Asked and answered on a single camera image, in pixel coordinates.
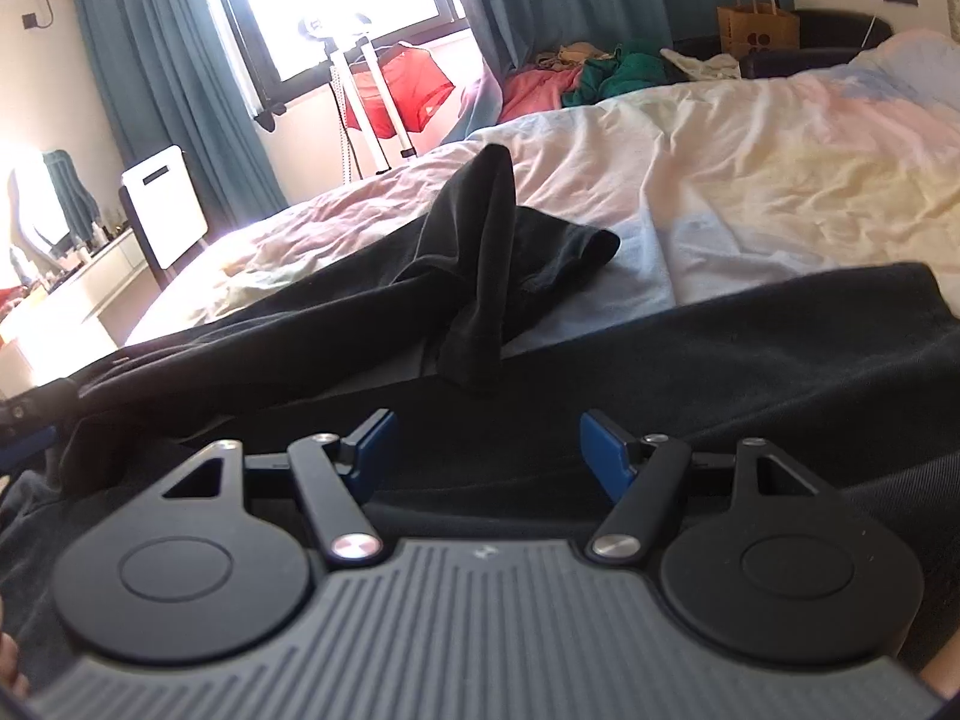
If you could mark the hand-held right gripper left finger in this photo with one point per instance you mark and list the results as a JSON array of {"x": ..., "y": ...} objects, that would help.
[{"x": 373, "y": 444}]

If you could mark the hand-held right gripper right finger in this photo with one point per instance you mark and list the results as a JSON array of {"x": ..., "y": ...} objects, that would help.
[{"x": 604, "y": 457}]

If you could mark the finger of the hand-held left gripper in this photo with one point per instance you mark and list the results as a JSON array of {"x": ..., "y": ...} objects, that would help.
[{"x": 19, "y": 414}]

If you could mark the black garment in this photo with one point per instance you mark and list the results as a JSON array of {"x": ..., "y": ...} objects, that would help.
[{"x": 480, "y": 300}]

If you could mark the white clothes stand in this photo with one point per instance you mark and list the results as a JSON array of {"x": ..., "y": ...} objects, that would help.
[{"x": 375, "y": 75}]

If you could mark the white dresser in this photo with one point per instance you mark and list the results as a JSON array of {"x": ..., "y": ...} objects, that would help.
[{"x": 67, "y": 300}]

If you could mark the mirror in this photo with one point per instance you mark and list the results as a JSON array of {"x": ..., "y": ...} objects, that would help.
[{"x": 37, "y": 202}]

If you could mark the person's left foot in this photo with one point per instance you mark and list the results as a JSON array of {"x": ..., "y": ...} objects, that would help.
[{"x": 11, "y": 664}]

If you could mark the white panel chair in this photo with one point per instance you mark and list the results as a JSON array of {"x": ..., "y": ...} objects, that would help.
[{"x": 161, "y": 206}]

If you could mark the bed with pastel sheet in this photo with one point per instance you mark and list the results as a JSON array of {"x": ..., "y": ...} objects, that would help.
[{"x": 750, "y": 180}]

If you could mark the red garment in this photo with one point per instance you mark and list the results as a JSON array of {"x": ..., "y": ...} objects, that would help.
[{"x": 405, "y": 86}]

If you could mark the pink cloth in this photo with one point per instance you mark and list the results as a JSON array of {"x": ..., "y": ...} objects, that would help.
[{"x": 536, "y": 94}]

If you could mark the green cloth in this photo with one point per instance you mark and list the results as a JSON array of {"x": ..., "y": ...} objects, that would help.
[{"x": 622, "y": 75}]

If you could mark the person's right leg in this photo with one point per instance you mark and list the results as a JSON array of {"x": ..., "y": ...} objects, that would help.
[{"x": 943, "y": 675}]

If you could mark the beige cloth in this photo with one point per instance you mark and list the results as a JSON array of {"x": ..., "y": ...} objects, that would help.
[{"x": 574, "y": 54}]

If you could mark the white cloth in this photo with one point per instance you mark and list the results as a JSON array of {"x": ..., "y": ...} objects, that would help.
[{"x": 705, "y": 64}]

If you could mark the brown paper bag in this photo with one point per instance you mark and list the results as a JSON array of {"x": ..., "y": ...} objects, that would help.
[{"x": 757, "y": 30}]

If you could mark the black armchair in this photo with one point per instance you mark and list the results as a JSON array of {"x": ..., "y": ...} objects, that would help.
[{"x": 832, "y": 34}]

